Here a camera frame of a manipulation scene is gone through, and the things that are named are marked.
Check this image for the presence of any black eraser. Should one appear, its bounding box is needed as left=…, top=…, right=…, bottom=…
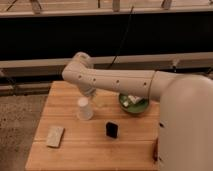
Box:
left=106, top=122, right=118, bottom=138

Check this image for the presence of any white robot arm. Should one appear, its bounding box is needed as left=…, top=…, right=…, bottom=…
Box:
left=62, top=52, right=213, bottom=171

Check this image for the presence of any brown wooden-handled tool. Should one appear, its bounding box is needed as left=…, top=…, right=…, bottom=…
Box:
left=153, top=138, right=158, bottom=162

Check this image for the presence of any green bowl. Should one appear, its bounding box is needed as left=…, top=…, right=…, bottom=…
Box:
left=118, top=93, right=149, bottom=115

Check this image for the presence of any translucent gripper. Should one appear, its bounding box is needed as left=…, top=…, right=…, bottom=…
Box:
left=90, top=90, right=107, bottom=108

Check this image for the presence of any grey sponge block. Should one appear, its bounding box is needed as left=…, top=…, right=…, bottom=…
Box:
left=46, top=126, right=64, bottom=148

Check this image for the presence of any black hanging cable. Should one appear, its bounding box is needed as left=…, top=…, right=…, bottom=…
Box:
left=105, top=5, right=135, bottom=69

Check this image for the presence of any white tube in bowl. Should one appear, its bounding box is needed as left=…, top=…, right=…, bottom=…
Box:
left=128, top=95, right=143, bottom=104

